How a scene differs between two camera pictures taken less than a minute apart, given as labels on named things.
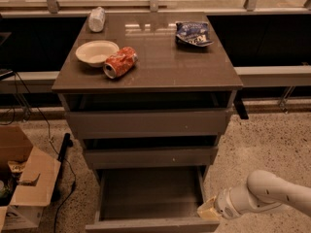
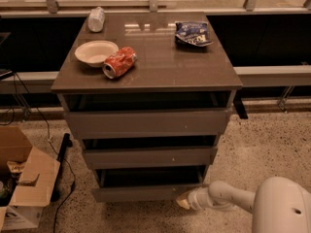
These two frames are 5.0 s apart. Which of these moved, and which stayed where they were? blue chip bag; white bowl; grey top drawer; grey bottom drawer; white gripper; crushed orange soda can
Moved: grey bottom drawer; white gripper
Stayed: crushed orange soda can; grey top drawer; blue chip bag; white bowl
